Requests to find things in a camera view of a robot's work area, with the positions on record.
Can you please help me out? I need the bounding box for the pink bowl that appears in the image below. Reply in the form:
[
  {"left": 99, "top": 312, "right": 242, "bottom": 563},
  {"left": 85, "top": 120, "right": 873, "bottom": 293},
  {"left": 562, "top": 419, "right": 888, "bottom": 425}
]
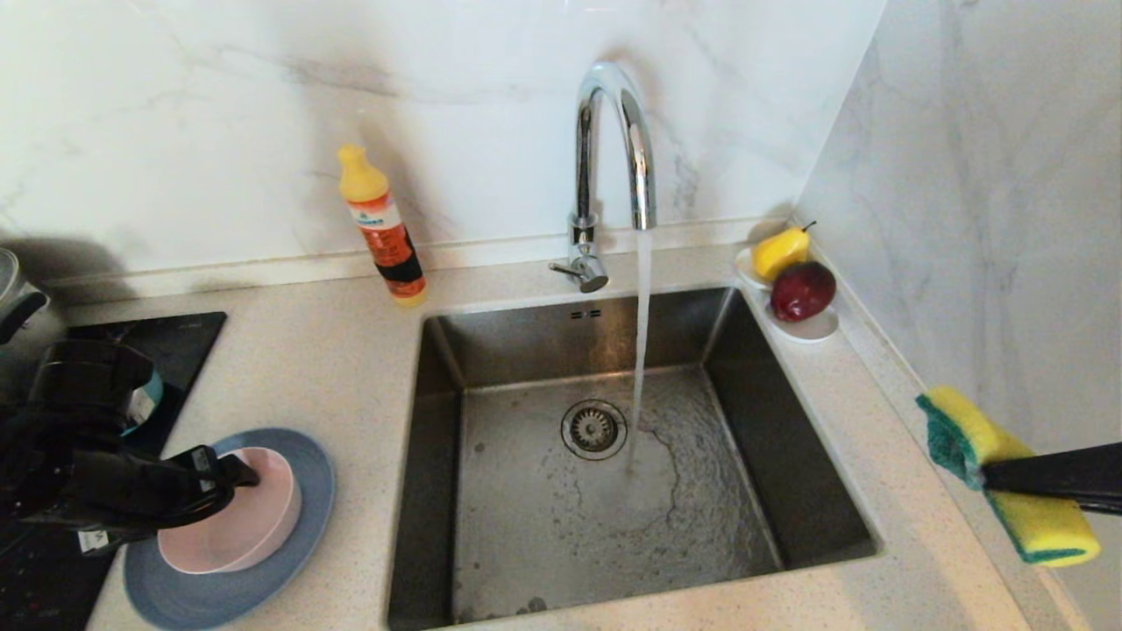
[{"left": 157, "top": 447, "right": 303, "bottom": 576}]

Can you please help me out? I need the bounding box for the yellow green sponge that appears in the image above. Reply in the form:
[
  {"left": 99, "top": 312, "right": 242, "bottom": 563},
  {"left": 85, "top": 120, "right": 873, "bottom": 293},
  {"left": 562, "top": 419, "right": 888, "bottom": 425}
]
[{"left": 916, "top": 386, "right": 1102, "bottom": 567}]

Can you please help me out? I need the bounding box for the teal bowl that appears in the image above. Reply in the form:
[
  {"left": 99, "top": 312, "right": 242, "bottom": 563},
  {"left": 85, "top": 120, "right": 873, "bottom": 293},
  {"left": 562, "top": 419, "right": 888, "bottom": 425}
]
[{"left": 121, "top": 368, "right": 166, "bottom": 437}]

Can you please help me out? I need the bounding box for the blue round plate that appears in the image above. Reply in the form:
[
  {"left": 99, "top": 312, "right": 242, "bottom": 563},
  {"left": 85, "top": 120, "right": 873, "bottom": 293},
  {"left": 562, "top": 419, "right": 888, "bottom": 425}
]
[{"left": 123, "top": 428, "right": 337, "bottom": 630}]

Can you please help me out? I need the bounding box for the orange dish soap bottle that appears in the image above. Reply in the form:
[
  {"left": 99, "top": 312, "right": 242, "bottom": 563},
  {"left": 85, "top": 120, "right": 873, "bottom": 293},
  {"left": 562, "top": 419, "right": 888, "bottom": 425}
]
[{"left": 337, "top": 145, "right": 430, "bottom": 308}]

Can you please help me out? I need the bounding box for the chrome faucet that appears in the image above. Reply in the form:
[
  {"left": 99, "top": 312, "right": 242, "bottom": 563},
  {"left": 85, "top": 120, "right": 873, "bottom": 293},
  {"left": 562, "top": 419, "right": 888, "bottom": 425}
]
[{"left": 549, "top": 60, "right": 659, "bottom": 294}]

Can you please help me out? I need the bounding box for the stainless steel sink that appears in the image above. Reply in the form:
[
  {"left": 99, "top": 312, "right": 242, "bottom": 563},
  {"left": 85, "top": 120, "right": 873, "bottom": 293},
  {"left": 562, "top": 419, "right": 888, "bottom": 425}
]
[{"left": 386, "top": 285, "right": 882, "bottom": 631}]

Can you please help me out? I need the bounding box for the metal sink drain strainer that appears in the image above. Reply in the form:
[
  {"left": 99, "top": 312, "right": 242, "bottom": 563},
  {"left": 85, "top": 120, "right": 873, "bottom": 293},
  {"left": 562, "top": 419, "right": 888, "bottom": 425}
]
[{"left": 561, "top": 400, "right": 628, "bottom": 462}]

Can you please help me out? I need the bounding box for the black induction cooktop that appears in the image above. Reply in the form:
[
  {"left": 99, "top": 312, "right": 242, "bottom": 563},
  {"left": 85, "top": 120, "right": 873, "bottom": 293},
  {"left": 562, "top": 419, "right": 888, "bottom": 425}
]
[{"left": 0, "top": 311, "right": 227, "bottom": 631}]

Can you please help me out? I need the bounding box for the steel cooking pot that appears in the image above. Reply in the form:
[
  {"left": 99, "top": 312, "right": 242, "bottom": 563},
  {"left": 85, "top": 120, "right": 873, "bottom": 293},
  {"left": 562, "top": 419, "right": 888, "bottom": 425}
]
[{"left": 0, "top": 248, "right": 69, "bottom": 395}]

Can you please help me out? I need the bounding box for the white fruit dish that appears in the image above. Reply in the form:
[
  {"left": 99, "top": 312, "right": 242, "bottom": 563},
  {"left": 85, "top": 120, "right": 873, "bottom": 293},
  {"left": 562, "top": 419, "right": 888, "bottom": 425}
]
[{"left": 735, "top": 245, "right": 841, "bottom": 343}]

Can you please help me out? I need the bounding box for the red apple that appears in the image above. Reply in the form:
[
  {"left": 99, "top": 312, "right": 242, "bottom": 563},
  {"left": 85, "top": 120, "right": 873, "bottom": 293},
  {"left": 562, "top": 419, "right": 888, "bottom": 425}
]
[{"left": 770, "top": 260, "right": 838, "bottom": 323}]

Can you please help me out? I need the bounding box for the yellow pear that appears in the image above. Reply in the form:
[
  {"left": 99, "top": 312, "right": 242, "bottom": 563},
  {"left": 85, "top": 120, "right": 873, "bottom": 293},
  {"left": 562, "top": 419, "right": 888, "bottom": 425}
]
[{"left": 752, "top": 221, "right": 818, "bottom": 283}]

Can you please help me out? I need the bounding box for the running water stream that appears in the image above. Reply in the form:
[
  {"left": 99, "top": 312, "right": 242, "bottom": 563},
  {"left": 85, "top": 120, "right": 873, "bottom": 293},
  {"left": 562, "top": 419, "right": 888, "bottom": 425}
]
[{"left": 624, "top": 228, "right": 657, "bottom": 474}]

